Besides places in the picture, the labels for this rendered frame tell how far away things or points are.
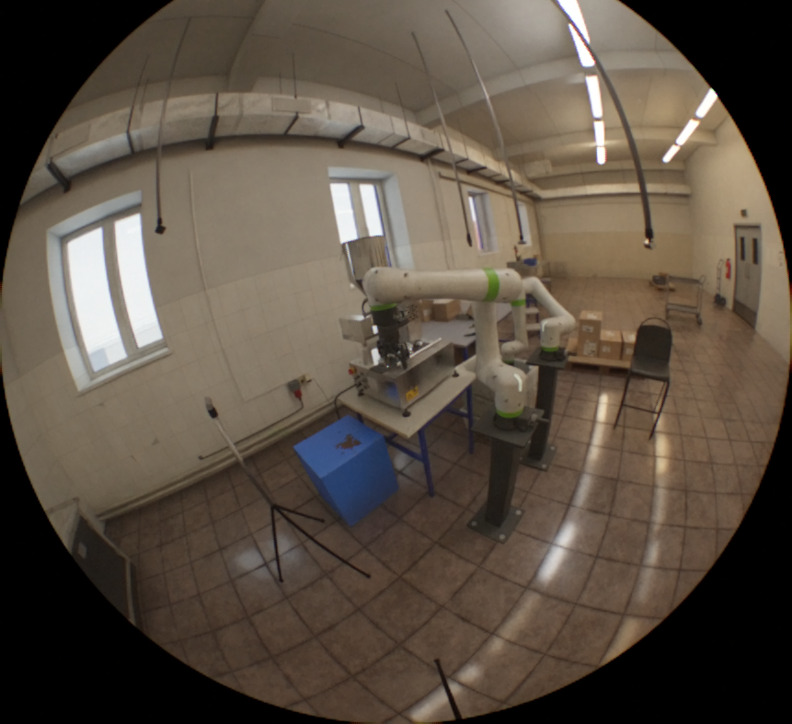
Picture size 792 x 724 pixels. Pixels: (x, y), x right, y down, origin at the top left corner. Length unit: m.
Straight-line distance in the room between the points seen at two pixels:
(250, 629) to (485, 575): 1.48
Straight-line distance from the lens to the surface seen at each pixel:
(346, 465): 1.61
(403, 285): 0.69
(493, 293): 0.83
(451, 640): 1.67
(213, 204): 2.83
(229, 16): 3.30
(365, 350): 1.61
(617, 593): 1.90
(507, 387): 1.01
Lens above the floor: 1.67
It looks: 16 degrees down
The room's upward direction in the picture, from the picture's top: 11 degrees counter-clockwise
